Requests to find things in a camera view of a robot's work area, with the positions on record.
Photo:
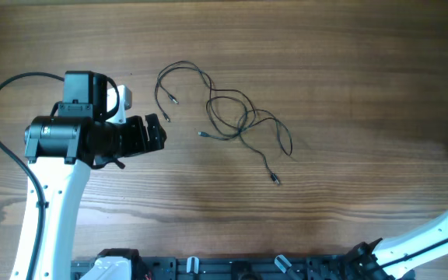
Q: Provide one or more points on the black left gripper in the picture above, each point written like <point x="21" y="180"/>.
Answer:
<point x="145" y="134"/>

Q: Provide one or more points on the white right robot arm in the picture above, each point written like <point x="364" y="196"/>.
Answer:
<point x="393" y="258"/>

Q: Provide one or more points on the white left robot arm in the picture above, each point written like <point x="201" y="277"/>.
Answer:
<point x="87" y="130"/>

